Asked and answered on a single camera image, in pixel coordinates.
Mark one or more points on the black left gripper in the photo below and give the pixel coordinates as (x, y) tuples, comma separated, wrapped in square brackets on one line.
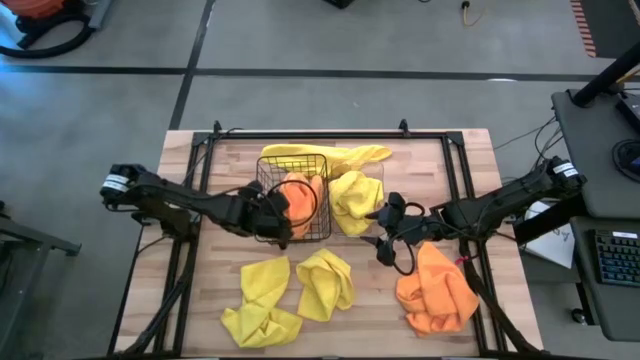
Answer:
[(265, 215)]

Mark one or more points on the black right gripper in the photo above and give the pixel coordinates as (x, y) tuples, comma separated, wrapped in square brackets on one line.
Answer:
[(422, 230)]

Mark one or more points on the orange microfiber towel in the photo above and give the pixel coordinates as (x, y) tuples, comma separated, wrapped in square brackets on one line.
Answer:
[(300, 205), (437, 295)]

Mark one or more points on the yellow microfiber towel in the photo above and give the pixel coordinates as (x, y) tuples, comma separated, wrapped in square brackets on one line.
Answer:
[(355, 200), (320, 152), (325, 285), (262, 310)]

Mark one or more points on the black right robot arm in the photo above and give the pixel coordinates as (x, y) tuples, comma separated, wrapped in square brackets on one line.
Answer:
[(510, 200)]

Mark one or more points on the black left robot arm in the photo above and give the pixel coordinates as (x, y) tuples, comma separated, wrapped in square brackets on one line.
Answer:
[(165, 197)]

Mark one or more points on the clear plastic bin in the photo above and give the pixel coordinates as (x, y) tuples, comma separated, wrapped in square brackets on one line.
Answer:
[(381, 170)]

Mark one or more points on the white paper sheet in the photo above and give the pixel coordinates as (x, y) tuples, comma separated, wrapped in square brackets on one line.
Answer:
[(555, 240)]

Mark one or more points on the grey desk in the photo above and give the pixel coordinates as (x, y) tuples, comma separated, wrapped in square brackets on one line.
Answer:
[(610, 315), (590, 160)]

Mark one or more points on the black keyboard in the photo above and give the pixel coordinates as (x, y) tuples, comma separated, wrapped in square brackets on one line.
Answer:
[(617, 257)]

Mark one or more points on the grey lower desk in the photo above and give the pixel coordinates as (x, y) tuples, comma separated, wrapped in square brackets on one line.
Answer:
[(610, 315)]

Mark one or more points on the round black pad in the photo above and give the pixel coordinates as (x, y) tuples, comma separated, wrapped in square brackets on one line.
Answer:
[(625, 160)]

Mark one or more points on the black pole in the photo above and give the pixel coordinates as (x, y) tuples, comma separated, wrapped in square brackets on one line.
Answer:
[(605, 75)]

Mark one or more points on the dark floor mat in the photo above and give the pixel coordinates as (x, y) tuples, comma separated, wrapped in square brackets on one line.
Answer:
[(615, 25)]

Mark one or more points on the orange shop vacuum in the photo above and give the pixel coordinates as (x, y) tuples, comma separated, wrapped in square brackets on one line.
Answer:
[(37, 7)]

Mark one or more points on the black metal table frame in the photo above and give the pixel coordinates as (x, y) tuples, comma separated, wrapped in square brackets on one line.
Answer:
[(325, 135)]

